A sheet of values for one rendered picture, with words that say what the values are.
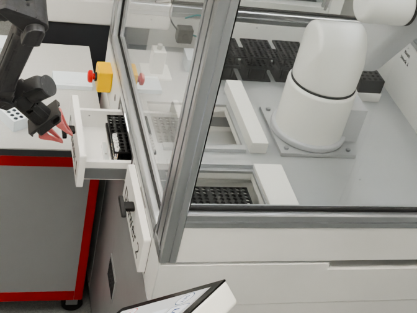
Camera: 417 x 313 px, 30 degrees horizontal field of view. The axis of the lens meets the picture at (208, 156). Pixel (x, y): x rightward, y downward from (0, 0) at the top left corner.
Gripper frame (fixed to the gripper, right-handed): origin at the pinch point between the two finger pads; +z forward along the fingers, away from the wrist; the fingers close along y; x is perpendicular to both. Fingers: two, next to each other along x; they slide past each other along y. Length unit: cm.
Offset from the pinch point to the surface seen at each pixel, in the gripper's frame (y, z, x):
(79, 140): 4.0, 0.6, -4.6
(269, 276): 30, 32, -52
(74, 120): 3.0, 1.0, 5.3
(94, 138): 1.6, 11.7, 8.4
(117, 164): 8.1, 10.5, -9.7
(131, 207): 10.3, 9.2, -29.7
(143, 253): 9.7, 11.7, -43.1
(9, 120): -18.1, -1.6, 22.6
